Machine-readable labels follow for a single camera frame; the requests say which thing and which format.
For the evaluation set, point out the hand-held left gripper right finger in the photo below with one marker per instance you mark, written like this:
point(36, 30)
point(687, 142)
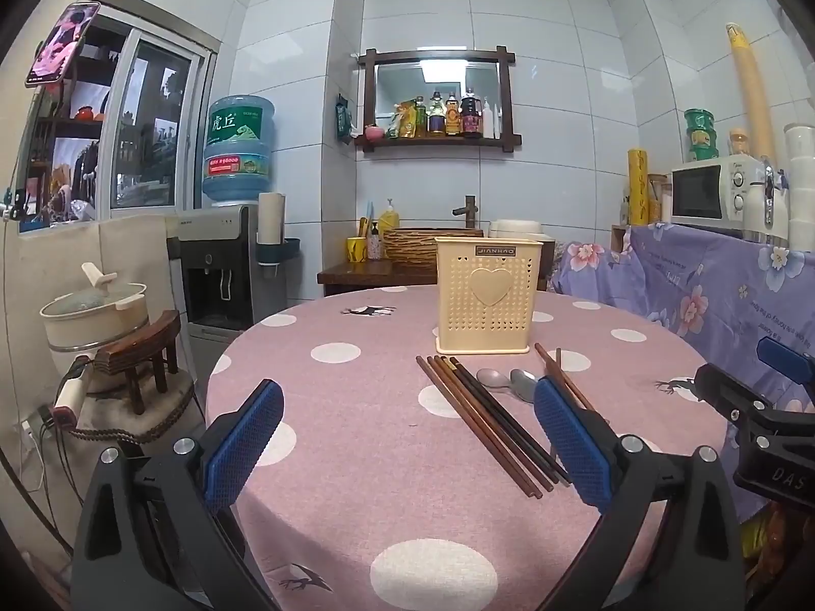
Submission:
point(570, 439)

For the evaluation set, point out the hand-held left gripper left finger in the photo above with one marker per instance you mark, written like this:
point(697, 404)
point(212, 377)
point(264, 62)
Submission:
point(245, 439)

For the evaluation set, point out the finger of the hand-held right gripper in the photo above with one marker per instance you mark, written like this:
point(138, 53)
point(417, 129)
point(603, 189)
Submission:
point(782, 356)
point(726, 388)

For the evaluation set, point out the reddish brown chopstick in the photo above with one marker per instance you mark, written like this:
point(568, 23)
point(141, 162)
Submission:
point(558, 363)
point(557, 370)

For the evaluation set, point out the brown wooden chopstick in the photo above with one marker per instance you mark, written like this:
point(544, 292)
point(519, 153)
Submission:
point(474, 428)
point(500, 423)
point(487, 423)

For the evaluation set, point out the cream plastic utensil holder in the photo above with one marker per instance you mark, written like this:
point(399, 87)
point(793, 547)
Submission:
point(485, 296)

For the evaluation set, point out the metal spoon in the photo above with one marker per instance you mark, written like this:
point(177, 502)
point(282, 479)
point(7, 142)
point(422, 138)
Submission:
point(493, 379)
point(525, 385)

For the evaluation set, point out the orange plastic bag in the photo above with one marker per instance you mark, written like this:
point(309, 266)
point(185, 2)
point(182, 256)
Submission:
point(761, 538)

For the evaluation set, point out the purple floral cloth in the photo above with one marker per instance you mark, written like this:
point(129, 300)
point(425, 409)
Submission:
point(707, 293)

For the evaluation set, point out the round woven cushion seat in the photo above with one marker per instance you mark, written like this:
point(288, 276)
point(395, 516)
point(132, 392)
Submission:
point(140, 417)

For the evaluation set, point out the small dark wooden stool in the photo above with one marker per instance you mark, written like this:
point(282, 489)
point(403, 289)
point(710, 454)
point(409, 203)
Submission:
point(137, 356)

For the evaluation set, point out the pink polka dot tablecloth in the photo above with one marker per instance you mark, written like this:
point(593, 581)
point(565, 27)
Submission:
point(382, 407)

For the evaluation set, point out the grey water dispenser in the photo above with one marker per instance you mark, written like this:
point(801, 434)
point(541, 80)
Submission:
point(219, 267)

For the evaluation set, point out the white microwave oven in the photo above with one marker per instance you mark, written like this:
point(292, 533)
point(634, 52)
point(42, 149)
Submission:
point(703, 191)

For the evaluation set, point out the small wooden box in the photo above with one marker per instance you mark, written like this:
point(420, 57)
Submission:
point(619, 239)

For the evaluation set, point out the blue cup holder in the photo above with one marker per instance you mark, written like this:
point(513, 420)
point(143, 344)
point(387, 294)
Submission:
point(280, 251)

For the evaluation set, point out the glass jar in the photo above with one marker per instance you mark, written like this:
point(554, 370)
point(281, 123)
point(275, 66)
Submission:
point(665, 203)

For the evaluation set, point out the cream ceramic pot with lid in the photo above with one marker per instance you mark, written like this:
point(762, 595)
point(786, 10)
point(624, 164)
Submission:
point(95, 318)

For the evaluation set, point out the dark wooden vanity table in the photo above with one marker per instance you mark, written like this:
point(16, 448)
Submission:
point(375, 275)

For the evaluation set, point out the white rice cooker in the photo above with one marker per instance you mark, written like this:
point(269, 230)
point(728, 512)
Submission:
point(516, 227)

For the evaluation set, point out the small yellow lid jar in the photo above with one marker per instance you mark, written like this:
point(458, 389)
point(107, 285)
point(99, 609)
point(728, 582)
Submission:
point(738, 142)

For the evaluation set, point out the yellow wrapped roll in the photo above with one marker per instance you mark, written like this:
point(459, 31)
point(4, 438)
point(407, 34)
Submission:
point(638, 188)

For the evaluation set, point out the yellow cup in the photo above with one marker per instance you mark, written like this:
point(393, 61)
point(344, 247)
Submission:
point(356, 249)

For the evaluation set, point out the white paper cup stack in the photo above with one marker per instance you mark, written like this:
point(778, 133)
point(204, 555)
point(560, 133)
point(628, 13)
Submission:
point(272, 216)

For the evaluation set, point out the small floral bottle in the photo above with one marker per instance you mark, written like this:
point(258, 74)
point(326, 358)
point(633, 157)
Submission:
point(375, 245)

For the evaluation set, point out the stack of green noodle cups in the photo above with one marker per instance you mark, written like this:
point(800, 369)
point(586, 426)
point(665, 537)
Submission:
point(700, 135)

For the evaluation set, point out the woven brown wash basin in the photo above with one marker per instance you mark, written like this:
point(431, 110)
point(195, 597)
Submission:
point(414, 245)

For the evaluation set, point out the bronze faucet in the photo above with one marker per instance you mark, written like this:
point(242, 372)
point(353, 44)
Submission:
point(466, 210)

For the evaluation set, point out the yellow soap dispenser bottle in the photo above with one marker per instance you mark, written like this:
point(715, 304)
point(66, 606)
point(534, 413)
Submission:
point(389, 216)

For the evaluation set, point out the tall beige wrapped roll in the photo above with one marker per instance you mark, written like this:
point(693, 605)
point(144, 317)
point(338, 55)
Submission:
point(751, 89)

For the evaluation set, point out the blue water jug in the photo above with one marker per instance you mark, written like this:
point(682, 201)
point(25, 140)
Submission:
point(239, 149)

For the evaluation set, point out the white plastic bottle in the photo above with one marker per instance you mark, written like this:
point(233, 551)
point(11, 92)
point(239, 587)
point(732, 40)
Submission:
point(488, 119)

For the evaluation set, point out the pink round ornament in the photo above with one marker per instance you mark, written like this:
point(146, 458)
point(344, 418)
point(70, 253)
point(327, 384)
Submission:
point(371, 133)

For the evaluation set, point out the sliding window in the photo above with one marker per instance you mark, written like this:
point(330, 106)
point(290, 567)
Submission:
point(149, 121)

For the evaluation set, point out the green hanging pouch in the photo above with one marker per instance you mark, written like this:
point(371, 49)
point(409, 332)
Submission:
point(344, 118)

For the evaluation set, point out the dark sauce bottle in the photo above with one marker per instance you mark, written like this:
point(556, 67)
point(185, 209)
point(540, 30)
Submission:
point(470, 114)

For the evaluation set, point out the orange label bottle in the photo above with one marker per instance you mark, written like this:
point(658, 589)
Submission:
point(452, 116)

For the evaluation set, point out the purple label bottle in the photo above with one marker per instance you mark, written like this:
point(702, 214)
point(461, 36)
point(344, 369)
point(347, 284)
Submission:
point(436, 114)

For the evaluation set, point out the green glass bottle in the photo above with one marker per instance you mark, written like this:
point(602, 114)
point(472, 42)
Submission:
point(421, 116)

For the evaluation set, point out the yellow snack packet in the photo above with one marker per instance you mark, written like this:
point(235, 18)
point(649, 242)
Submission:
point(405, 121)

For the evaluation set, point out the wooden framed mirror shelf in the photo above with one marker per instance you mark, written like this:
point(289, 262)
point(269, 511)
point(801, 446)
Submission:
point(439, 70)

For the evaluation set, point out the smartphone on holder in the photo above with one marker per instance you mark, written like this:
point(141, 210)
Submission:
point(62, 44)

